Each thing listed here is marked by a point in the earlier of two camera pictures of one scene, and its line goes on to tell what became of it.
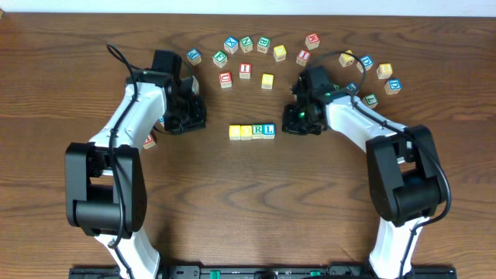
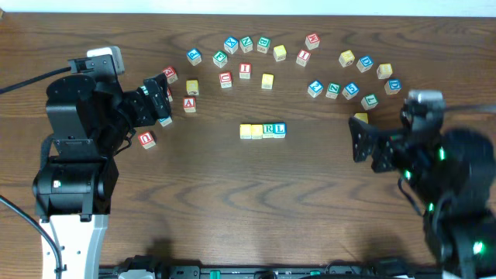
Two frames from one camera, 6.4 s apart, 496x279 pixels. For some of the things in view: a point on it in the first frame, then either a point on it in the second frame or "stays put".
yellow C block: [235, 132] -> [245, 131]
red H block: [312, 41] stays put
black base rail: [263, 272] stays put
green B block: [263, 43] stays put
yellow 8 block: [384, 70] stays put
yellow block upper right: [346, 60] stays put
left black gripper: [190, 117] -> [143, 102]
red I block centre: [245, 70] stays put
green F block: [220, 59] stays put
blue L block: [269, 131] -> [280, 129]
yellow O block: [246, 132] -> [256, 131]
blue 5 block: [353, 87] stays put
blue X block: [231, 44] stays put
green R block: [257, 131] -> [268, 130]
